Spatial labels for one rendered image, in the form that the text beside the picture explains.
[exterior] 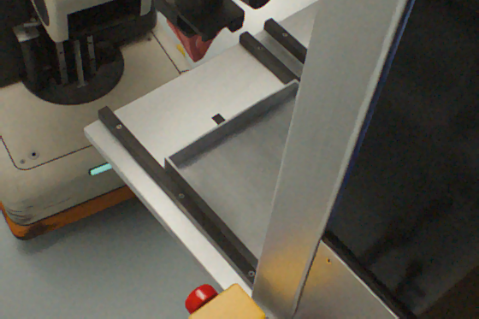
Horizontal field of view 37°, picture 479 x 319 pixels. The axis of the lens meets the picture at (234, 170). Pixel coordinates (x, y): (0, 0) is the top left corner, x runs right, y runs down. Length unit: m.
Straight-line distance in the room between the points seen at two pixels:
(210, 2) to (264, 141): 0.34
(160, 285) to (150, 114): 0.89
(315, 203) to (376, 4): 0.23
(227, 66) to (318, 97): 0.68
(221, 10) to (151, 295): 1.20
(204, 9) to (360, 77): 0.38
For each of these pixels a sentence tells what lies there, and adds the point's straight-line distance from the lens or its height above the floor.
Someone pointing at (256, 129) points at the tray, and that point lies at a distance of 1.14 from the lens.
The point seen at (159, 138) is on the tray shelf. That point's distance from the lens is 1.12.
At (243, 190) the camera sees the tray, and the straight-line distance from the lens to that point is 1.07.
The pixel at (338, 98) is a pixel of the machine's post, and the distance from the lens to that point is 0.54.
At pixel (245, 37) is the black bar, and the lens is 1.25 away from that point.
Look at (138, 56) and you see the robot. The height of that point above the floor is 0.28.
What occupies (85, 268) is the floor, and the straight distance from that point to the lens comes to 2.00.
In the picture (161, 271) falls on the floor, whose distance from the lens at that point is 1.99.
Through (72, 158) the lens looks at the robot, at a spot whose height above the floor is 0.28.
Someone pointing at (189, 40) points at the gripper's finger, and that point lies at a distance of 0.88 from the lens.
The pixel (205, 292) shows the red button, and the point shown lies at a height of 1.01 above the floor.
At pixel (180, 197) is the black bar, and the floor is 0.90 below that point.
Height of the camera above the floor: 1.77
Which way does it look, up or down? 55 degrees down
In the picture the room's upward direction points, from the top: 8 degrees clockwise
